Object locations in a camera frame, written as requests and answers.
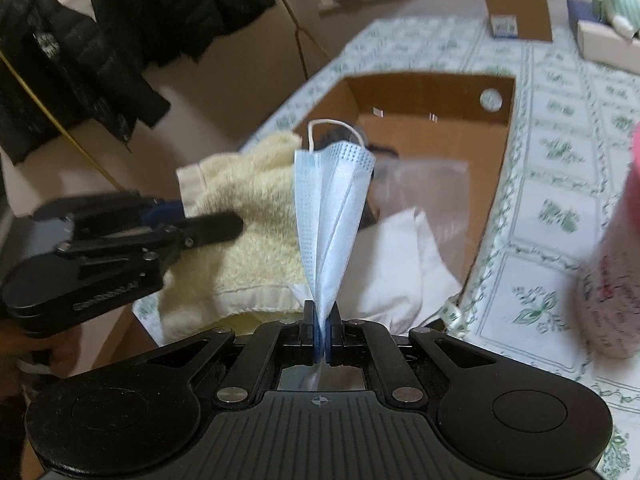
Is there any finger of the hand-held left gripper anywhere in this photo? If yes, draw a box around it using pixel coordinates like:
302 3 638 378
55 211 245 282
31 190 193 242

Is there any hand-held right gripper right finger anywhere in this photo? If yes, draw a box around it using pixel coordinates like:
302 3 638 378
324 303 499 404

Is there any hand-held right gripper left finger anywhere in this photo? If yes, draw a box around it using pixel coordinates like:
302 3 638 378
142 300 320 407

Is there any cream terry towel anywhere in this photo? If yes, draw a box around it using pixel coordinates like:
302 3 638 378
159 130 312 342

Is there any white nonwoven cloth sheet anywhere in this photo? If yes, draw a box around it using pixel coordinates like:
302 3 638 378
294 209 464 334

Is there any blue face mask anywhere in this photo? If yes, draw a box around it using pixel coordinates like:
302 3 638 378
292 118 377 319

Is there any cardboard box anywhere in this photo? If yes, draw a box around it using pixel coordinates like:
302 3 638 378
239 72 517 347
480 0 554 42

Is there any pink soft cloth item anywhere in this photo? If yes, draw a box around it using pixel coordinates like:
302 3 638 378
570 121 640 362

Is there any person's left hand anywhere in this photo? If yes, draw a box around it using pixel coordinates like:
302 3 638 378
0 329 70 402

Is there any black puffer jacket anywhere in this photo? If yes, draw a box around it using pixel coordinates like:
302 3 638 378
0 0 332 193
0 0 302 167

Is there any clear plastic bag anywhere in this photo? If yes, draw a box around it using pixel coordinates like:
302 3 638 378
372 157 472 287

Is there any closed cardboard box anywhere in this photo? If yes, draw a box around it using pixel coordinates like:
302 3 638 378
480 0 554 42

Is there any blue and white flat box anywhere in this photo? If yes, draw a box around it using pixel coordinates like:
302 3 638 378
567 0 640 73

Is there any white plush toy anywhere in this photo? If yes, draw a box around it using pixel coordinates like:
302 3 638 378
592 0 640 40

